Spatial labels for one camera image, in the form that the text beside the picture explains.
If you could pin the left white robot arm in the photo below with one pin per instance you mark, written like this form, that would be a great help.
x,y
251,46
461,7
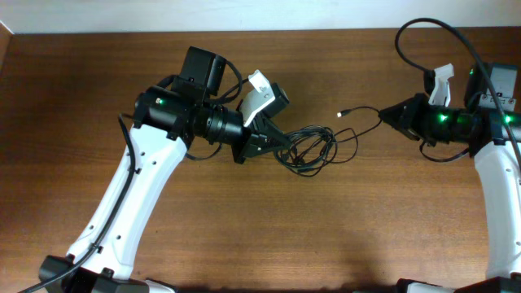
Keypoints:
x,y
167,118

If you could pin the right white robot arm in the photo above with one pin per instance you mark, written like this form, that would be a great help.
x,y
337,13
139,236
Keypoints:
x,y
489,107

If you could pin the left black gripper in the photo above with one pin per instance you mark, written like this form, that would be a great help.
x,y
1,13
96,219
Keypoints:
x,y
254,142

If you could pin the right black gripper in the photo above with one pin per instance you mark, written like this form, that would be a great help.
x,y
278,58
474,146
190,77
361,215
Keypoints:
x,y
410,110

